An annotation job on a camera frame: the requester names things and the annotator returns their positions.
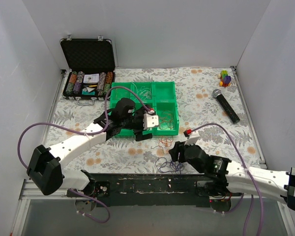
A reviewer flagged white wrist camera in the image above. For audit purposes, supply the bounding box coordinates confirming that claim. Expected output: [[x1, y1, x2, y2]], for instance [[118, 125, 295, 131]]
[[143, 108, 159, 130], [184, 129, 200, 146]]

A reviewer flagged green compartment tray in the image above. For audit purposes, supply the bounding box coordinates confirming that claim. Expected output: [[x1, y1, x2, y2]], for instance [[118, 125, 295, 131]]
[[112, 82, 179, 136]]

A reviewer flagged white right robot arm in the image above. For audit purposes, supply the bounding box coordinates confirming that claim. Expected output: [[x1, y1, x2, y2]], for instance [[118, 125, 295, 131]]
[[169, 142, 295, 211]]

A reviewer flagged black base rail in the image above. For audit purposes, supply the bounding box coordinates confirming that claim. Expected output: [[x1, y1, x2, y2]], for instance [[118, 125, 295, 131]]
[[66, 173, 236, 207]]

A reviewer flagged black poker chip case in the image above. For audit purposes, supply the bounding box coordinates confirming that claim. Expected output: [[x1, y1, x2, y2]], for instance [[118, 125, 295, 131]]
[[60, 36, 116, 100]]

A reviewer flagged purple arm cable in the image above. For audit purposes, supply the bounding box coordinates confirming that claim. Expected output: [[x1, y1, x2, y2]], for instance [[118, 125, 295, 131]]
[[191, 123, 265, 236], [17, 86, 153, 224]]

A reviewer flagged orange cable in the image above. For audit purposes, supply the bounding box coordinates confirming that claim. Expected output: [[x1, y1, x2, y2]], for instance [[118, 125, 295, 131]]
[[157, 110, 175, 130]]

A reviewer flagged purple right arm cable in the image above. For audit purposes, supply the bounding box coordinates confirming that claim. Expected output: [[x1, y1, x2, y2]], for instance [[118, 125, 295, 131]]
[[191, 123, 265, 236]]

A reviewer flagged coloured cable pile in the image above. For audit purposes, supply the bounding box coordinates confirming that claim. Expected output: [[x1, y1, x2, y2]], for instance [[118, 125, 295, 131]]
[[151, 136, 185, 174]]

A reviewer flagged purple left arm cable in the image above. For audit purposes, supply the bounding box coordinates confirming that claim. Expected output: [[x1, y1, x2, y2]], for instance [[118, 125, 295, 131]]
[[17, 86, 153, 224]]

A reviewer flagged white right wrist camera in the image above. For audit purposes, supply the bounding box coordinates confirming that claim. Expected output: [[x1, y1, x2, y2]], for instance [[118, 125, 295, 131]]
[[184, 129, 200, 146]]

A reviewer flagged black microphone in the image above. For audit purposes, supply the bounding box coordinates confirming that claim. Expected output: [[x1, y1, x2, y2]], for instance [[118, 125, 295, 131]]
[[212, 89, 240, 124]]

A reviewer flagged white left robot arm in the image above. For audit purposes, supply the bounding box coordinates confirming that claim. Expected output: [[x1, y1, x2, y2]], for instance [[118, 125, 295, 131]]
[[27, 98, 159, 197]]

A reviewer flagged colourful toy block figure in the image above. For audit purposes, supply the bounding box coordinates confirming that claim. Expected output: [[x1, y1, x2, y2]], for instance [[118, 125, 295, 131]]
[[218, 70, 232, 87]]

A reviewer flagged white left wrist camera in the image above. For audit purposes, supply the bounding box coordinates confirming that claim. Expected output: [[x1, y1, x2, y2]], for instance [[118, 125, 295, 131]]
[[143, 108, 159, 130]]

